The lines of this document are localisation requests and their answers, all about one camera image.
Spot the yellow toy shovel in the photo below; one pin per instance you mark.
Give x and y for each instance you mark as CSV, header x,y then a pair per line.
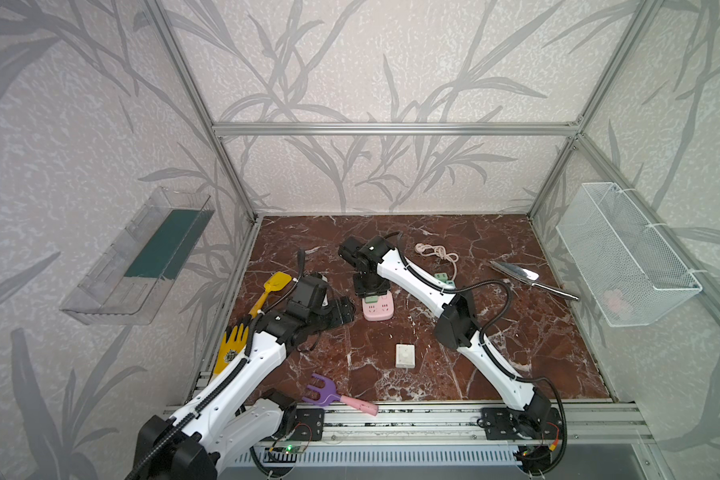
x,y
277,282

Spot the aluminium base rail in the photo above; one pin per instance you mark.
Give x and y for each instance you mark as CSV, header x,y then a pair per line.
x,y
456,433

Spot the pink square power strip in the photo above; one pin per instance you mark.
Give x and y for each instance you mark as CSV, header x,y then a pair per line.
x,y
381,311

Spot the green USB charger plug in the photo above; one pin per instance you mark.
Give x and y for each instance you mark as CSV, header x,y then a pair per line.
x,y
443,277

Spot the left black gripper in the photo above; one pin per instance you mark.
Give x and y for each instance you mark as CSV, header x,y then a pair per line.
x,y
338,312

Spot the pink object in basket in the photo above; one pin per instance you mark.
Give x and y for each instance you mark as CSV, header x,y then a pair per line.
x,y
617,303

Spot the yellow black garden rake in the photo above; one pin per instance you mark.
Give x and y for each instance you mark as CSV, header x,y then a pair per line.
x,y
233,342

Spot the white USB charger plug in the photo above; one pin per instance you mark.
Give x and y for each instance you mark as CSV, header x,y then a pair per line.
x,y
405,357

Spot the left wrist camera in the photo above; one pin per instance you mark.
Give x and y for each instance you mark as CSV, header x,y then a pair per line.
x,y
310,295

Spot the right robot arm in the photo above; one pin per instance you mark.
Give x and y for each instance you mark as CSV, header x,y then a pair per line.
x,y
380,250

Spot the purple pink garden fork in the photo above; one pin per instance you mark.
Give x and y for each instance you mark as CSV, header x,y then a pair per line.
x,y
325,393

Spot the clear plastic wall bin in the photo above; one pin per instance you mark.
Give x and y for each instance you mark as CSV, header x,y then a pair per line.
x,y
130,281

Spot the beige round power strip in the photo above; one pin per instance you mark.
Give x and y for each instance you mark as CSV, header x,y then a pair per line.
x,y
440,252

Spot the aluminium frame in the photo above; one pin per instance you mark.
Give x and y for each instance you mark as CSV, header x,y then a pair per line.
x,y
474,107

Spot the white wire mesh basket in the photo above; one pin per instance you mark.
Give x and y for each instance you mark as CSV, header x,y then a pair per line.
x,y
615,246

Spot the silver metal garden trowel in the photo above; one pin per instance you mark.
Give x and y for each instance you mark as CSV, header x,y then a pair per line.
x,y
530,278

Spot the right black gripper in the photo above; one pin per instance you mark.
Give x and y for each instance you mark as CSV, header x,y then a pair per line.
x,y
370,285

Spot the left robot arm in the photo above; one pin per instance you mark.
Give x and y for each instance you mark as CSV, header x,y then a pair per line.
x,y
201,438

